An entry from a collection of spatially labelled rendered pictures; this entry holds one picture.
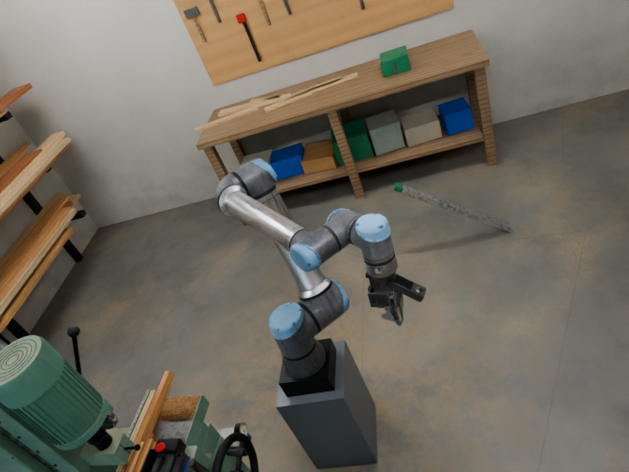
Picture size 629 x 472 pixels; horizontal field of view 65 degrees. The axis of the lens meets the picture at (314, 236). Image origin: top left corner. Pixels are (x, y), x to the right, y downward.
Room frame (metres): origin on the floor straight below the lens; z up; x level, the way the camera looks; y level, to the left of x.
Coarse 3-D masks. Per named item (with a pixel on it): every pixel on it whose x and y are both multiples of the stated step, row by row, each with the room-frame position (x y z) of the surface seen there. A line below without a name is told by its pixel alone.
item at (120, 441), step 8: (112, 440) 1.08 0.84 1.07; (120, 440) 1.07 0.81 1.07; (128, 440) 1.08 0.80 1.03; (88, 448) 1.09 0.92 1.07; (112, 448) 1.05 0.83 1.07; (120, 448) 1.05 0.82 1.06; (80, 456) 1.08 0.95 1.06; (88, 456) 1.07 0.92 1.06; (96, 456) 1.05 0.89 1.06; (104, 456) 1.04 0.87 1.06; (112, 456) 1.03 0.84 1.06; (120, 456) 1.03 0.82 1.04; (128, 456) 1.05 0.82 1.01; (96, 464) 1.07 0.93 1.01; (104, 464) 1.06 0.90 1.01; (112, 464) 1.04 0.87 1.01; (120, 464) 1.03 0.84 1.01
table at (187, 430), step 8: (200, 400) 1.25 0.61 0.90; (200, 408) 1.22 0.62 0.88; (200, 416) 1.20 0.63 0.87; (160, 424) 1.21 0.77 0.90; (168, 424) 1.20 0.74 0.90; (176, 424) 1.18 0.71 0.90; (184, 424) 1.17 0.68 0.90; (192, 424) 1.16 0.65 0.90; (200, 424) 1.18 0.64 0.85; (160, 432) 1.18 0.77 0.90; (168, 432) 1.17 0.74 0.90; (176, 432) 1.15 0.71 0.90; (184, 432) 1.14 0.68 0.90; (192, 432) 1.14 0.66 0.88; (184, 440) 1.11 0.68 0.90; (192, 440) 1.12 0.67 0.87; (208, 456) 1.03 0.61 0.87
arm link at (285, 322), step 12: (276, 312) 1.51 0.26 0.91; (288, 312) 1.48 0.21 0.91; (300, 312) 1.45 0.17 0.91; (276, 324) 1.44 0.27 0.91; (288, 324) 1.41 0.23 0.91; (300, 324) 1.41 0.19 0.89; (312, 324) 1.43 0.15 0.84; (276, 336) 1.42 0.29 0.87; (288, 336) 1.39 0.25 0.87; (300, 336) 1.40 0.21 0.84; (312, 336) 1.42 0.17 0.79; (288, 348) 1.40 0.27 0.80; (300, 348) 1.39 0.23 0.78
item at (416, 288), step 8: (392, 280) 1.05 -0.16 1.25; (400, 280) 1.05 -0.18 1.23; (408, 280) 1.06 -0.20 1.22; (392, 288) 1.04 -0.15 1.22; (400, 288) 1.03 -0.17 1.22; (408, 288) 1.02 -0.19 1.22; (416, 288) 1.02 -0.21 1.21; (424, 288) 1.03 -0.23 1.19; (408, 296) 1.02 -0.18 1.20; (416, 296) 1.00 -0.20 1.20
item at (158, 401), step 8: (168, 376) 1.39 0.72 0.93; (160, 384) 1.36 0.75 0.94; (168, 384) 1.37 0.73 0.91; (160, 392) 1.32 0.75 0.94; (160, 400) 1.30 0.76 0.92; (152, 408) 1.26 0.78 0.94; (160, 408) 1.28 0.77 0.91; (152, 416) 1.24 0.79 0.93; (144, 424) 1.21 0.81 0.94; (152, 424) 1.21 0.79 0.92; (144, 432) 1.18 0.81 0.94; (152, 432) 1.20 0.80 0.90; (136, 440) 1.16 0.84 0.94; (144, 440) 1.16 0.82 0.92
